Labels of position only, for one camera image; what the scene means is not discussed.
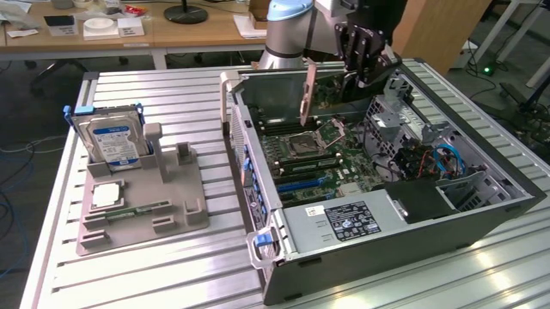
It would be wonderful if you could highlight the hard disk in blue caddy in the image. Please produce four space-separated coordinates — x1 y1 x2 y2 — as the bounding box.
64 101 149 171

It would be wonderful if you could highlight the metal disk bay cage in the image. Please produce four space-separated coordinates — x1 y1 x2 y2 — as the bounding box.
364 95 435 152

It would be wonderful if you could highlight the open black PC case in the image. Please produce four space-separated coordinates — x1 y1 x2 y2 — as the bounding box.
219 62 547 306

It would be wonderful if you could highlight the dark RAM stick with labels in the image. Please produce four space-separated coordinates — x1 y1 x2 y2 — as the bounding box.
281 156 341 172

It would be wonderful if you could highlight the white box with round dish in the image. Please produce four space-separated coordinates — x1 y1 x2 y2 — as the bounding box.
81 17 120 41

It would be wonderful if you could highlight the green RAM stick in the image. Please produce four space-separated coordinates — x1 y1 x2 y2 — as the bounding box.
105 201 172 218

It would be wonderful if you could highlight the blue disk wire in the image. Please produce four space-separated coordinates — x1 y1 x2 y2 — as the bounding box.
431 144 467 176

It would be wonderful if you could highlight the CPU socket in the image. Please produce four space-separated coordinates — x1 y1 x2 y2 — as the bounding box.
285 130 327 158

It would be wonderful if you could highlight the white box with black top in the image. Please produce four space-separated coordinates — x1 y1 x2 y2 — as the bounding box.
44 14 81 37

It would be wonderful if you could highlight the wooden cabinet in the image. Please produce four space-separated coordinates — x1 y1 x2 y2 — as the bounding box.
385 0 494 73

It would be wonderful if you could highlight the grey plastic parts rack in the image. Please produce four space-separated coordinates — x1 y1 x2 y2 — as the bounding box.
76 122 211 257

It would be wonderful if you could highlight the wooden desk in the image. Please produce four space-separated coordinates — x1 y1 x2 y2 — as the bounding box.
0 0 387 62

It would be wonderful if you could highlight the blue expansion slot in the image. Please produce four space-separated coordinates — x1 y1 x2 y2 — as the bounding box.
276 178 327 194

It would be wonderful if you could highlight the brown cardboard box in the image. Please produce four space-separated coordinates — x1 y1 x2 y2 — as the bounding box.
249 0 269 22

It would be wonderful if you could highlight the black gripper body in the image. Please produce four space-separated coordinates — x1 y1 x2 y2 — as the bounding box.
345 0 407 36

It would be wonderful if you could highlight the black wire bundle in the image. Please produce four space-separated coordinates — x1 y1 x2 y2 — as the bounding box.
372 146 431 181

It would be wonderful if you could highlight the silver CPU chip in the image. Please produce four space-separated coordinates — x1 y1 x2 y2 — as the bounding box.
92 183 124 207

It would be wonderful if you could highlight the black round lamp base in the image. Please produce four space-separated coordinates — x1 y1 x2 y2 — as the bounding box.
163 0 211 24

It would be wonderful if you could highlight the metal socket cover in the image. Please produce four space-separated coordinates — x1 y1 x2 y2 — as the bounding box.
317 117 347 149

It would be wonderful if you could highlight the white desk frame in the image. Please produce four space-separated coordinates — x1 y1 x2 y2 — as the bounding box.
470 0 550 88

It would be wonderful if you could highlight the white paper stack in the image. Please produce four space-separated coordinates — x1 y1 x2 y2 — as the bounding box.
233 14 269 39

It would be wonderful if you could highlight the green motherboard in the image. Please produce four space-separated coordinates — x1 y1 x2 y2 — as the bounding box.
248 106 387 209

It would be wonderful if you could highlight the black equipment base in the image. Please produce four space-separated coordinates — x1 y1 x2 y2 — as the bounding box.
498 82 550 142

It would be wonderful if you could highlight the plain white box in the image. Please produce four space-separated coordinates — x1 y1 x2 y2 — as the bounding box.
116 17 145 38

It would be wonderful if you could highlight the slanted metal drive cage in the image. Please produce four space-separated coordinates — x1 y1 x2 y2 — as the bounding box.
435 170 512 210

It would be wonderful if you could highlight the clear plastic bag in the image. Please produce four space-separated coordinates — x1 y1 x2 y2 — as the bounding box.
0 1 34 25

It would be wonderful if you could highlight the graphics card with metal bracket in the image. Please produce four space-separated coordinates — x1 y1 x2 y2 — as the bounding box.
297 57 375 127

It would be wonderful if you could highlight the grey power supply unit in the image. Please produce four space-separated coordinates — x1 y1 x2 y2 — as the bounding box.
281 189 407 254

